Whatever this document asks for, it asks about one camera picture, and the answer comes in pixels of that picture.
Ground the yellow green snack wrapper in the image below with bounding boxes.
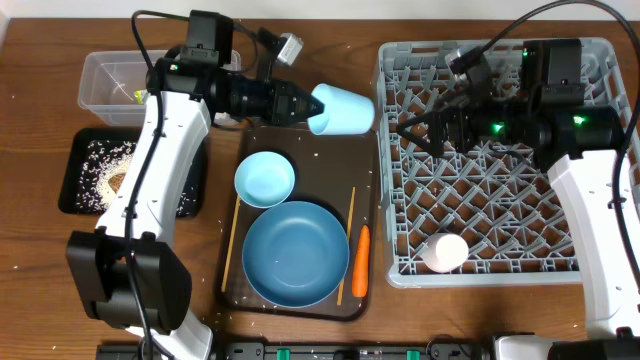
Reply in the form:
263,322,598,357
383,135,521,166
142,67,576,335
134,89,149,105

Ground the light blue cup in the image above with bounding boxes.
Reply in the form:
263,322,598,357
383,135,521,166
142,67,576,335
307,84,375,136

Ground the grey dishwasher rack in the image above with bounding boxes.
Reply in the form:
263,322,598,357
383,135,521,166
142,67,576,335
372,38,639,289

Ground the brown food scrap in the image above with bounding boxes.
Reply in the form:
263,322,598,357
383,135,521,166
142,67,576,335
107,173,126,194

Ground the pink cup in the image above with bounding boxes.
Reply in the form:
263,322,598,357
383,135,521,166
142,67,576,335
418,233,469,273

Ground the dark blue plate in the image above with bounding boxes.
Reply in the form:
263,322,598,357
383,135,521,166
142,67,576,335
242,201,350,308

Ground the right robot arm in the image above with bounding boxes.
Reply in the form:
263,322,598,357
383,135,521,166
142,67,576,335
396,101,639,359

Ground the pile of white rice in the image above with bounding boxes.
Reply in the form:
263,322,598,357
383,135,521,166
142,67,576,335
74,140,194,216

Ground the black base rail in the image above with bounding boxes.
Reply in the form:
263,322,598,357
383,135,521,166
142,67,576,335
96,341,494,360

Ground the clear plastic bin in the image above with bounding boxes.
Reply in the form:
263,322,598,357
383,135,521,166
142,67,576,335
77,49,241,127

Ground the wooden chopstick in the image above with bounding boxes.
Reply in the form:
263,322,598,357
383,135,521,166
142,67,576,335
336,186,357,307
220,195,241,293

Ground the light blue bowl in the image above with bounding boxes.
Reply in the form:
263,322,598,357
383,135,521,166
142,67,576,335
234,151,295,209

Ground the orange carrot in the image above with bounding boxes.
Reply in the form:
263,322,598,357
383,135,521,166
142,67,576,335
352,225,371,298

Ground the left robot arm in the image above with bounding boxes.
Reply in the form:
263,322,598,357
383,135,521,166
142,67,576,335
66,57,324,359

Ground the black tray bin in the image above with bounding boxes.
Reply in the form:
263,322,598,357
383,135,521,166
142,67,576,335
58,127,207,218

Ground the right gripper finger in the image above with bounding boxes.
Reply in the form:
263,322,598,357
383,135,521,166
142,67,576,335
433,94,480,116
396,112,445,158

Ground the right wooden chopstick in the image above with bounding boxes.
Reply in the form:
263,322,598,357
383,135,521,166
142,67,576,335
336,186,357,307

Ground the left wooden chopstick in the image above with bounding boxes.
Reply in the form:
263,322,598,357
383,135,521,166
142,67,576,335
220,195,241,293

